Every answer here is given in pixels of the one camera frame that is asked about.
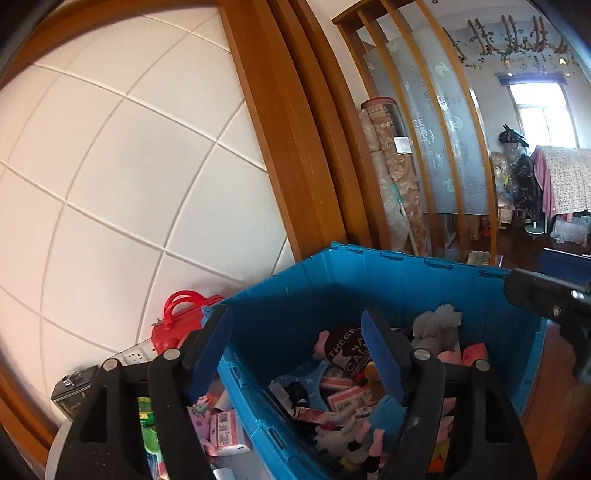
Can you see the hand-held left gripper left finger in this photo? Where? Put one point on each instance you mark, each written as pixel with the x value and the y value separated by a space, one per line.
pixel 210 350

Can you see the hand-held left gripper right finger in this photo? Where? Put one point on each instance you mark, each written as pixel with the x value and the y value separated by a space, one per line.
pixel 381 355

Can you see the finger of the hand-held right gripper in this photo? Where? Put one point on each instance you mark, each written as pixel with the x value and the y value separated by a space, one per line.
pixel 535 293

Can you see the blue plastic storage crate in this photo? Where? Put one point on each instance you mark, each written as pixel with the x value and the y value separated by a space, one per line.
pixel 300 300

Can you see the dark printed pouch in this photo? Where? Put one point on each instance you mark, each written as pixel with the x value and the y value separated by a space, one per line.
pixel 344 350

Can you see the dark blue panel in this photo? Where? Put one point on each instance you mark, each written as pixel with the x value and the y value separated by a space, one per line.
pixel 563 265

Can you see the red quilted handbag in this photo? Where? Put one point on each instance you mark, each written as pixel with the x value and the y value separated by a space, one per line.
pixel 175 327

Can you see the pink striped box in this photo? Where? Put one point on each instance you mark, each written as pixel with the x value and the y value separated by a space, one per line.
pixel 353 398

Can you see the grey plush toy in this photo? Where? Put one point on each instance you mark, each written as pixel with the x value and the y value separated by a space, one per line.
pixel 434 325

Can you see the pink cartoon packet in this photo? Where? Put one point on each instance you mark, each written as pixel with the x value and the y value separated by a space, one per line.
pixel 203 413

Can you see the pink barcode box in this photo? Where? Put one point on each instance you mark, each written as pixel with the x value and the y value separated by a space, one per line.
pixel 224 429

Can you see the blue printed fabric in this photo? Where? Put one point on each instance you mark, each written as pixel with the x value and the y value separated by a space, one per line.
pixel 300 376

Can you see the white spotted plush toy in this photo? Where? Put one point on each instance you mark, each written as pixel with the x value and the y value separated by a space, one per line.
pixel 341 441

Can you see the green snack packet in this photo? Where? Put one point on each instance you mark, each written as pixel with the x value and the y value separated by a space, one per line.
pixel 147 424

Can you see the floral cloth on rack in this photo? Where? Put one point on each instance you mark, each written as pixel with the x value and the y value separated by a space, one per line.
pixel 568 180

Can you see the black plastic bag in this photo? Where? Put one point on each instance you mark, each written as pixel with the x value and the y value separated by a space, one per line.
pixel 521 175

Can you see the black tin box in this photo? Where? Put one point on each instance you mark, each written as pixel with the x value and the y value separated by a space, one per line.
pixel 69 397

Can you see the pale rolled carpet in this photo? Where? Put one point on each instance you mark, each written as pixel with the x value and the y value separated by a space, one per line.
pixel 388 203

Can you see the wooden frosted glass divider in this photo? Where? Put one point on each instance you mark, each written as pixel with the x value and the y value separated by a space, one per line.
pixel 443 138

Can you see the window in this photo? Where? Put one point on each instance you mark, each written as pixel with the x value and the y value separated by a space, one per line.
pixel 542 113

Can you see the patterned rolled carpet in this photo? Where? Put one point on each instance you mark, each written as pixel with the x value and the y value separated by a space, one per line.
pixel 397 175

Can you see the hanging vine decoration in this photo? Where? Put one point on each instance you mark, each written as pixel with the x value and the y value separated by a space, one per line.
pixel 512 41

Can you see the white wall socket strip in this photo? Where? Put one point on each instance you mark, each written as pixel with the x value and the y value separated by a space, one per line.
pixel 134 356

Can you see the wooden door frame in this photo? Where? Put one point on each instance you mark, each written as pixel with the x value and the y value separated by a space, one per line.
pixel 286 129

